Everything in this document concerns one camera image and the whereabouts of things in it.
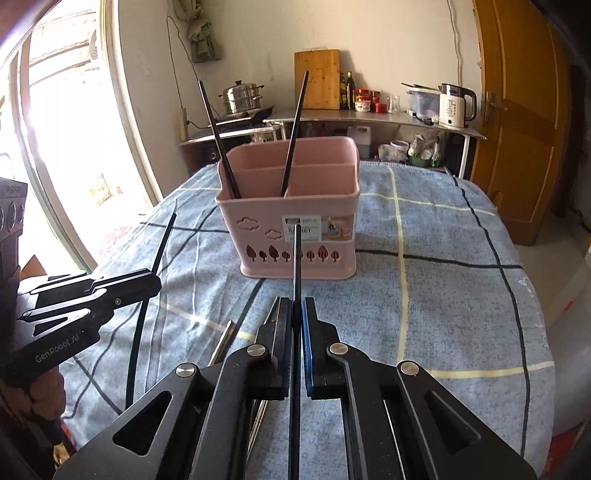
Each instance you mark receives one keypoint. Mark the clear drinking glass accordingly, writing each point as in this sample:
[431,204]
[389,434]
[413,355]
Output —
[394,105]

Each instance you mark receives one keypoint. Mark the black gas stove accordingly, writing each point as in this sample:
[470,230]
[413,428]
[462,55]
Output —
[244,117]

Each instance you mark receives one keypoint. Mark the black chopstick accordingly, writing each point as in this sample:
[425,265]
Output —
[295,129]
[297,263]
[217,134]
[162,244]

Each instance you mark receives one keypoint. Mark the steel stove counter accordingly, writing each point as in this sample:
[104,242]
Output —
[207,134]

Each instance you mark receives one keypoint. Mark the person's left hand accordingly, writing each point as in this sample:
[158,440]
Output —
[44,397]

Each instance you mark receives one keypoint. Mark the dark oil bottle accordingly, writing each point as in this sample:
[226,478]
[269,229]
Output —
[350,92]

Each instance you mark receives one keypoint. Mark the red lid jar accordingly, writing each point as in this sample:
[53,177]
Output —
[375,96]
[362,100]

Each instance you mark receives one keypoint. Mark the steel steamer pot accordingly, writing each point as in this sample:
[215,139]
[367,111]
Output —
[241,97]

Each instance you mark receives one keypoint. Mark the clear water filter jug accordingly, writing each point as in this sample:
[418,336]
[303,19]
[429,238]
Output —
[422,104]

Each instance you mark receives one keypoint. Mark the wooden door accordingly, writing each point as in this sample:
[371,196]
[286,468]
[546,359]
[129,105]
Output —
[517,115]

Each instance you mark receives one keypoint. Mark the hanging cloth bag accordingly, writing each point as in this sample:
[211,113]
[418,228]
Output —
[203,37]

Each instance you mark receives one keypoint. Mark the pink utensil basket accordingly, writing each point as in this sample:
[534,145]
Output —
[258,217]

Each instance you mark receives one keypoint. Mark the green glass bottle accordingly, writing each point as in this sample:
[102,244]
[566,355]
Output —
[342,94]

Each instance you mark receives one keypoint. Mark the black round-dial appliance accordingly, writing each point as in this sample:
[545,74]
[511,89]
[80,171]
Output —
[207,157]

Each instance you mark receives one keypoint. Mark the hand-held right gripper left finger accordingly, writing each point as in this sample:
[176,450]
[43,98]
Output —
[282,350]

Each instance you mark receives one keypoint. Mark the small red can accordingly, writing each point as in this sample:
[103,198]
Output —
[381,107]

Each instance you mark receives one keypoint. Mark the white window frame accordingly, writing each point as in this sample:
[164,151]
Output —
[121,106]

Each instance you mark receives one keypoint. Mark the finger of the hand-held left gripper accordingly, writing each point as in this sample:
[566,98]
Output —
[134,288]
[115,277]

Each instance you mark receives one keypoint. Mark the beige wall power strip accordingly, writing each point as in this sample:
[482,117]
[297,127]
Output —
[183,124]

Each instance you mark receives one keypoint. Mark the long steel counter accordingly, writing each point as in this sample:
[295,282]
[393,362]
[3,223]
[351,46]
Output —
[323,117]

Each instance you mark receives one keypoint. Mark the silver metal chopstick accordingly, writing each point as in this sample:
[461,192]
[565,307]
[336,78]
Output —
[224,344]

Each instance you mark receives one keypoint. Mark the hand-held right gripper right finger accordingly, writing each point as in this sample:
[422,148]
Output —
[310,350]

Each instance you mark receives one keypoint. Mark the blue plaid table cloth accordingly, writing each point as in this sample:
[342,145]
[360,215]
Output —
[415,323]

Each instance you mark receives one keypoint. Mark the white plastic bag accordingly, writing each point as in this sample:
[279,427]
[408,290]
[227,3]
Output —
[392,151]

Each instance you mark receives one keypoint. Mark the wooden cutting board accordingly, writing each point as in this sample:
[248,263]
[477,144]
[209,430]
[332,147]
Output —
[317,78]

